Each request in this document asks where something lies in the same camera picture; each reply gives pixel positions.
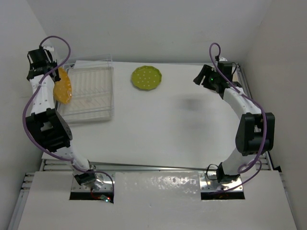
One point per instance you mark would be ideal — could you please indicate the small green circuit board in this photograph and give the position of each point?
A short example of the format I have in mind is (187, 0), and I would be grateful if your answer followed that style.
(105, 198)

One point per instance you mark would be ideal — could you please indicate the metal base plate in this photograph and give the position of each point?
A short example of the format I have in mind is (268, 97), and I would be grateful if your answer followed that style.
(101, 184)
(207, 185)

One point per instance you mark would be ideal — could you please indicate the green polka dot plate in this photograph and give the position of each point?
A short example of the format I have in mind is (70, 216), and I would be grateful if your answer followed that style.
(146, 78)

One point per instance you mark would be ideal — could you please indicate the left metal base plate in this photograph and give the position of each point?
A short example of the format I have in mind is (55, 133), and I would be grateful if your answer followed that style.
(101, 184)

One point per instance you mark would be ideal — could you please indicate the aluminium frame rail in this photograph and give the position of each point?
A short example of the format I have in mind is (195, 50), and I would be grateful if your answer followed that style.
(265, 158)

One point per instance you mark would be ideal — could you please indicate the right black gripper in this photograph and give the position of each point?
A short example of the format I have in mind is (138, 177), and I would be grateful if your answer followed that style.
(206, 69)

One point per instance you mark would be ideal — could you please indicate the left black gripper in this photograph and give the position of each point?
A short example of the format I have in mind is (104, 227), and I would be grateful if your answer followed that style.
(51, 63)

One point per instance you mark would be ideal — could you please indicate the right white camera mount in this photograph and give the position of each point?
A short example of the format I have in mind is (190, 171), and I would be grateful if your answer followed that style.
(220, 59)

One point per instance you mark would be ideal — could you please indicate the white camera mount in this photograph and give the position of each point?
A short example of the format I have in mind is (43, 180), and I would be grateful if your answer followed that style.
(49, 48)
(220, 59)

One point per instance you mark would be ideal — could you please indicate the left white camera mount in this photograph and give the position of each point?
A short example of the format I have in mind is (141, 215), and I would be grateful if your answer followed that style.
(49, 48)

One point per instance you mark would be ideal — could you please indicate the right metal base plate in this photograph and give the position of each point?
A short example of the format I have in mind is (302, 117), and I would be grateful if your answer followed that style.
(207, 185)

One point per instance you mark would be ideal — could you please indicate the clear plastic dish rack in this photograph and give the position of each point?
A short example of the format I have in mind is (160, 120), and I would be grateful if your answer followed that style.
(92, 90)

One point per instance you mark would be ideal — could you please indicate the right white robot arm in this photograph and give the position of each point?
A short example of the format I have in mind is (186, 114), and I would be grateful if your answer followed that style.
(255, 134)

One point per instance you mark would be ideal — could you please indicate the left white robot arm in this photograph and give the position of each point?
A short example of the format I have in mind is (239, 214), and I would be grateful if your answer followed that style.
(42, 123)

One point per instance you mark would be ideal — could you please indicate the orange plate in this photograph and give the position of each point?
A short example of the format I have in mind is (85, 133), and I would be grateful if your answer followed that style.
(63, 90)

